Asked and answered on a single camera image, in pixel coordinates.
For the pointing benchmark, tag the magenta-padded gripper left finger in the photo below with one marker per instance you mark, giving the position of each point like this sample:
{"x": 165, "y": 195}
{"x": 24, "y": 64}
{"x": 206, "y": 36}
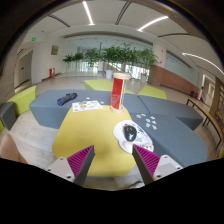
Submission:
{"x": 80, "y": 160}

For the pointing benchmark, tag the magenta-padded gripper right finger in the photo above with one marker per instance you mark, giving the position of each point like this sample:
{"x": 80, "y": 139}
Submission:
{"x": 150, "y": 161}

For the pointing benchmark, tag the black computer mouse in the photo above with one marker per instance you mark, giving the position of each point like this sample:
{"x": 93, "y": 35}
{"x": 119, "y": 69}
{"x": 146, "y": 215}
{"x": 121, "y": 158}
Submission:
{"x": 130, "y": 133}

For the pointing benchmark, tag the grey upholstered seat block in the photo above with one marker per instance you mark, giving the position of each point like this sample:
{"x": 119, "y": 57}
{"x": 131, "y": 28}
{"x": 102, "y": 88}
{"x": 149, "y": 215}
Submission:
{"x": 180, "y": 143}
{"x": 173, "y": 110}
{"x": 46, "y": 111}

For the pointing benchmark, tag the white printed sticker sheet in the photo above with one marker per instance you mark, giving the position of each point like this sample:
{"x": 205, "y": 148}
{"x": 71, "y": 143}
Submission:
{"x": 86, "y": 106}

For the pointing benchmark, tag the dark folded umbrella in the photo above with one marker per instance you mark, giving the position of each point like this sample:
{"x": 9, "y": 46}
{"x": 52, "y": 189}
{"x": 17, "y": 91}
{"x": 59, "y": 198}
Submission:
{"x": 66, "y": 99}

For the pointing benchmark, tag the yellow-green seat block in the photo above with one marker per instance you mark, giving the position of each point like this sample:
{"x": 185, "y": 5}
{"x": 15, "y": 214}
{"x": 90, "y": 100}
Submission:
{"x": 23, "y": 100}
{"x": 98, "y": 85}
{"x": 151, "y": 92}

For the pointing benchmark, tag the red display stand wooden ends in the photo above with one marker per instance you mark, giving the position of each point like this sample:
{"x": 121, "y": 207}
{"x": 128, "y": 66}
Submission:
{"x": 117, "y": 93}

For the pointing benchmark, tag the dark grey seat block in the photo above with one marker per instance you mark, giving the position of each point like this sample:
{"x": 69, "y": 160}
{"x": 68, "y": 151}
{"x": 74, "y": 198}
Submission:
{"x": 7, "y": 115}

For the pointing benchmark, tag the red fire cabinet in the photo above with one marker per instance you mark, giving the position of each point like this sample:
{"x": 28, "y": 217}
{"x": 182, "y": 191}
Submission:
{"x": 52, "y": 73}

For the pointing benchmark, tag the row of potted green plants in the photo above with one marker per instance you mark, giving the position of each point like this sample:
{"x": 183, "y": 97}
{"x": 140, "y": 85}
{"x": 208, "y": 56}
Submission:
{"x": 116, "y": 55}

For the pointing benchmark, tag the ceiling strip lights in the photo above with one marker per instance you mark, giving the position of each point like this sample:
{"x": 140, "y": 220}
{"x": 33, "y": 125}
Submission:
{"x": 88, "y": 13}

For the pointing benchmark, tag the wooden bench black frame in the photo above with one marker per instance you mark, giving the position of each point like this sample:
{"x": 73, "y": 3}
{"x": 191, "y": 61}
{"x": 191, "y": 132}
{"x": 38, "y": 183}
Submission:
{"x": 208, "y": 116}

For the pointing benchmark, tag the framed wall picture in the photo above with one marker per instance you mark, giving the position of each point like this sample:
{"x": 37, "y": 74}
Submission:
{"x": 54, "y": 50}

